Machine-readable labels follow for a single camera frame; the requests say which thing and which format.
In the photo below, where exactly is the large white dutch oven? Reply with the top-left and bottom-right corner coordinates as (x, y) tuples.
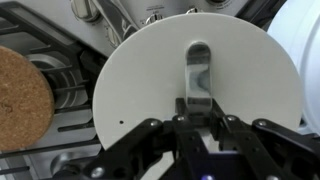
(268, 0), (320, 134)

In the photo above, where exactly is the white pot lid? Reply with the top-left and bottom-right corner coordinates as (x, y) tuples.
(93, 13), (303, 147)

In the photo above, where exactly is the round cork trivet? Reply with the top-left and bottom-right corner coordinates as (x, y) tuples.
(0, 46), (54, 151)

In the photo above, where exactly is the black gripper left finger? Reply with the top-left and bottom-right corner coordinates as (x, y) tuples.
(175, 98), (189, 123)

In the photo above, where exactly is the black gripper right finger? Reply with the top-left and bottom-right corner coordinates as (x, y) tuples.
(210, 99), (225, 124)

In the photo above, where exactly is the black gas stove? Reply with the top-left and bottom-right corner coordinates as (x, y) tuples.
(1, 0), (287, 180)

